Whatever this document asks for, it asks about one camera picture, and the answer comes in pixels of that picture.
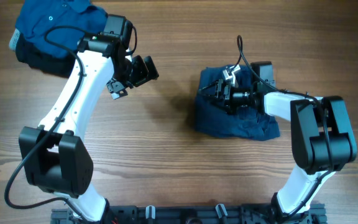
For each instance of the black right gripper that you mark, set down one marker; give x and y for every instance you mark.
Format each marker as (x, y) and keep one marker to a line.
(220, 85)

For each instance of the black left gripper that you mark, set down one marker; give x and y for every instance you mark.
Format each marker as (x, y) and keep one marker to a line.
(142, 75)

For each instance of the dark blue denim shorts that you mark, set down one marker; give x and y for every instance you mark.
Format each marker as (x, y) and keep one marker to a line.
(247, 123)

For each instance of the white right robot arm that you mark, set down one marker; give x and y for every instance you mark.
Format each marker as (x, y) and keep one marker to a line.
(322, 139)

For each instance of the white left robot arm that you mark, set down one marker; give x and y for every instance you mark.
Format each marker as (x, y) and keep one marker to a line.
(54, 157)

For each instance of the black folded garment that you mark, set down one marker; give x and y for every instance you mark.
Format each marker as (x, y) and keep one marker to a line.
(29, 54)

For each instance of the blue polo shirt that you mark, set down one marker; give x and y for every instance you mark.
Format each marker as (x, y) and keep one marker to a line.
(38, 16)

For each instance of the grey folded garment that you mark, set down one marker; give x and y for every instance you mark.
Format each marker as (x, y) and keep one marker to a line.
(14, 39)

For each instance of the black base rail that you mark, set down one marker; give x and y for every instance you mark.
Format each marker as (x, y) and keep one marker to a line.
(246, 213)

